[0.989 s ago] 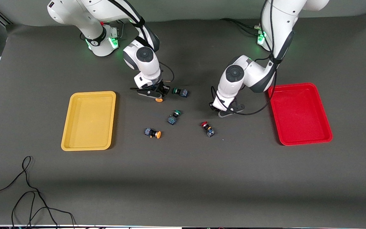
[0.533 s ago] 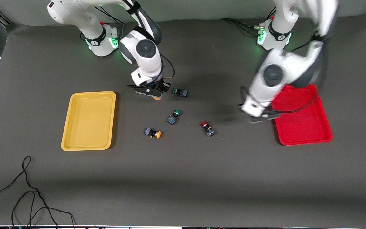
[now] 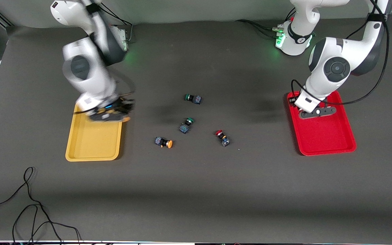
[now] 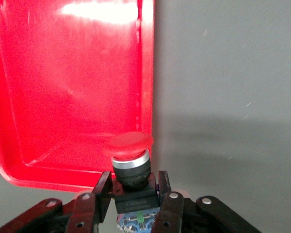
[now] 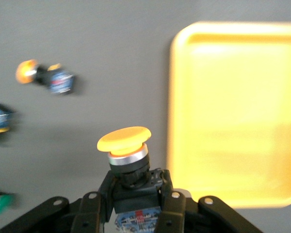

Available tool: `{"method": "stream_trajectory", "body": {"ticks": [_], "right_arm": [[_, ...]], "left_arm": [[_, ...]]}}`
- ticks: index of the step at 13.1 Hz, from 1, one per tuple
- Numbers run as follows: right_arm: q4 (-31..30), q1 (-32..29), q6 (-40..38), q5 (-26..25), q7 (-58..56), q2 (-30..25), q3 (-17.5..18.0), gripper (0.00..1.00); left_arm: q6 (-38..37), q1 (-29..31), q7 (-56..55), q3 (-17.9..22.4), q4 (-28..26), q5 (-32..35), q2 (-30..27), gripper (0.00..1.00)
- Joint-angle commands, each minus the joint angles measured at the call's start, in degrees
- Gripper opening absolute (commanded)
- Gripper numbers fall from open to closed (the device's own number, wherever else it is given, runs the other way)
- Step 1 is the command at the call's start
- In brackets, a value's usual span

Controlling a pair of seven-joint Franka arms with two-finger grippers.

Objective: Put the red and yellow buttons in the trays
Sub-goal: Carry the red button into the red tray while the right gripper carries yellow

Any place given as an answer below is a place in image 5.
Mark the yellow plastic tray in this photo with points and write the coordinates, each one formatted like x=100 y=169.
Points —
x=232 y=109

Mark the green push button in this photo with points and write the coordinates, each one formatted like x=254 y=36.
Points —
x=1 y=204
x=0 y=119

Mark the dark grey table cover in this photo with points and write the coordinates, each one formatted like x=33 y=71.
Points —
x=87 y=36

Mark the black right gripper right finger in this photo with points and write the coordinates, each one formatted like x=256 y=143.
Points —
x=177 y=211

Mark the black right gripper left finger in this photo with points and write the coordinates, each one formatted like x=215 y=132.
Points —
x=87 y=211

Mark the yellow push button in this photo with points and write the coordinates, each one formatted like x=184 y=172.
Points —
x=60 y=81
x=123 y=139

